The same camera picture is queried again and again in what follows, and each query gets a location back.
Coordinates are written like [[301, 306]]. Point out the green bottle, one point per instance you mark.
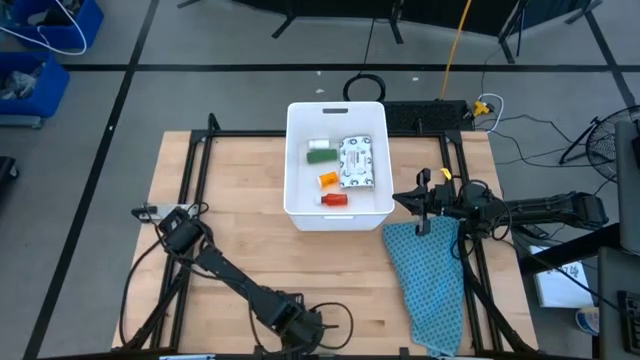
[[322, 156]]

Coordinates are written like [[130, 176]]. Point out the black metal beam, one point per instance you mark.
[[565, 250]]

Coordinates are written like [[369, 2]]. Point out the grey plastic bags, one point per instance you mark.
[[17, 85]]

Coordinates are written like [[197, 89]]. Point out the blue plastic storage bin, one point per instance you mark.
[[75, 35], [50, 95]]

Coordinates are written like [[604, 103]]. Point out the teal patterned cloth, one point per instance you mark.
[[430, 285]]

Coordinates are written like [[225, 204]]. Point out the black floor fan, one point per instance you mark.
[[607, 135]]

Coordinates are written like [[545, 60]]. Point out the long black room divider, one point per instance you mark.
[[440, 7]]

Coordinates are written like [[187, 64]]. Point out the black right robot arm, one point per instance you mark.
[[540, 207]]

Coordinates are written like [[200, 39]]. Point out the yellow plug adapter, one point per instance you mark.
[[481, 107]]

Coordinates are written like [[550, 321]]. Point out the patterned wipes pack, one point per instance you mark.
[[356, 162]]

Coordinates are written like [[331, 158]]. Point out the grey monitor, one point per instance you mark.
[[629, 200]]

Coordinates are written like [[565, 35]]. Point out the white blue paper cup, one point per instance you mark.
[[587, 320]]

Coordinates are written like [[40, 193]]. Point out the white printed box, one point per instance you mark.
[[560, 285]]

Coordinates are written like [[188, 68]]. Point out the grey dolly base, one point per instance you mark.
[[20, 121]]

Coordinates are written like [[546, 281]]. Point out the grey side desk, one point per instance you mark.
[[612, 280]]

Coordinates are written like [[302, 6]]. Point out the yellow tape tag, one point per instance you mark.
[[446, 174]]

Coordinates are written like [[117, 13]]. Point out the black keyboard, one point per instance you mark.
[[631, 325]]

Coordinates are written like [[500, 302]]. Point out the orange pill bottle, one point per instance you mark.
[[328, 179]]

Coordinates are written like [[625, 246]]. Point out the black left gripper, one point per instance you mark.
[[180, 232]]

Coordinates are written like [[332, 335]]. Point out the black textured mat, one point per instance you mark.
[[430, 116]]

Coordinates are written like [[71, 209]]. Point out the white plastic bin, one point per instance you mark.
[[300, 210]]

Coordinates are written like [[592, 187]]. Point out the black items bundle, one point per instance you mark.
[[55, 15]]

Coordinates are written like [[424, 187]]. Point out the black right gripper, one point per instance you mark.
[[442, 205]]

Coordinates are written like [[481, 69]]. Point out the black aluminium table frame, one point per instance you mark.
[[250, 134]]

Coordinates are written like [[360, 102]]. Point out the red bottle white cap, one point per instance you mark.
[[336, 200]]

